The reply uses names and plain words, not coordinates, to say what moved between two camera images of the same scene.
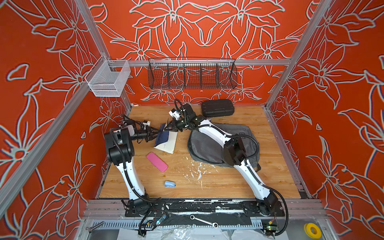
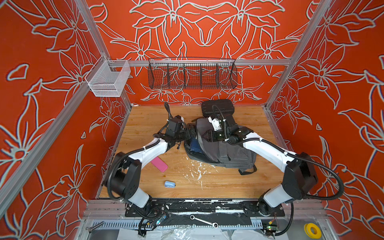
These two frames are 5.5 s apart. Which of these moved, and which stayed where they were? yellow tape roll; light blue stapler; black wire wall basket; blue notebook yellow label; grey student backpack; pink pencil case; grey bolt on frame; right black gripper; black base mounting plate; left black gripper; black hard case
Moved: grey student backpack; blue notebook yellow label; right black gripper; left black gripper
Stayed: pink pencil case; black base mounting plate; black hard case; grey bolt on frame; yellow tape roll; light blue stapler; black wire wall basket
